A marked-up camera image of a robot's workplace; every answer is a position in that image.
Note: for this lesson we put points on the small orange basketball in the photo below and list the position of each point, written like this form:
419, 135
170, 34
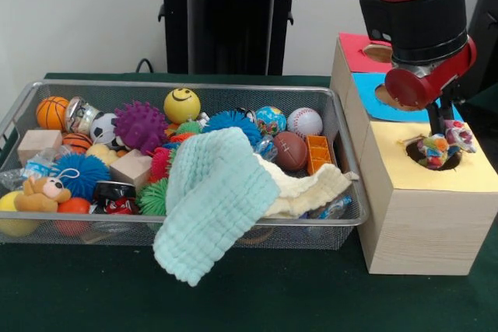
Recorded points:
51, 112

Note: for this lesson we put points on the purple spiky rubber ball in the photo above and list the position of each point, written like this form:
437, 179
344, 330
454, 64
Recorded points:
140, 126

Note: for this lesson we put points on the blue globe ball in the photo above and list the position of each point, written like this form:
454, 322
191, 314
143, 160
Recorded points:
270, 120

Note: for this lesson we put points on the cream yellow waffle cloth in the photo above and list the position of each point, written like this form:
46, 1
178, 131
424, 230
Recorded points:
311, 188

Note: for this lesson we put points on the black monitor on stand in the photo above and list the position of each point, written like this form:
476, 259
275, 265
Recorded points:
486, 36

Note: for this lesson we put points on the white baseball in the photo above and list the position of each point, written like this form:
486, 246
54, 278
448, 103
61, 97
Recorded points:
304, 122

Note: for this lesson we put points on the mint green waffle cloth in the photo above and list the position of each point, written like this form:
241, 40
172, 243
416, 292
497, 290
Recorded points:
218, 200

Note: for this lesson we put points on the dark green side tablecloth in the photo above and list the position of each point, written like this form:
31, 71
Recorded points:
488, 106

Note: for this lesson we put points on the yellow smiley ball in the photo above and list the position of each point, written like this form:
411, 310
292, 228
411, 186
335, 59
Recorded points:
182, 105

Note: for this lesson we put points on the small brown teddy bear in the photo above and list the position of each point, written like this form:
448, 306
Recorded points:
39, 200

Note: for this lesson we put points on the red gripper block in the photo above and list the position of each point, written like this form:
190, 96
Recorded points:
408, 89

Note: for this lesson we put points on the colourful patterned fabric bundle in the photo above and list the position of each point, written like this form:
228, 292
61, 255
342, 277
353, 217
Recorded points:
443, 147

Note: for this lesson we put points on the blue spiky rubber ball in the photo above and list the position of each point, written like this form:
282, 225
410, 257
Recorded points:
83, 172

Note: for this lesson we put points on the brown toy football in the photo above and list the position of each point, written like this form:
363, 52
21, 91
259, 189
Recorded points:
290, 151

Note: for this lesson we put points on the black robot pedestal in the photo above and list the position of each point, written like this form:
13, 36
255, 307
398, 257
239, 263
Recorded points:
218, 36

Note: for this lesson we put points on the wooden box with three holes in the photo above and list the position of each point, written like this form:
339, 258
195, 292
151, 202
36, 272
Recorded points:
428, 231

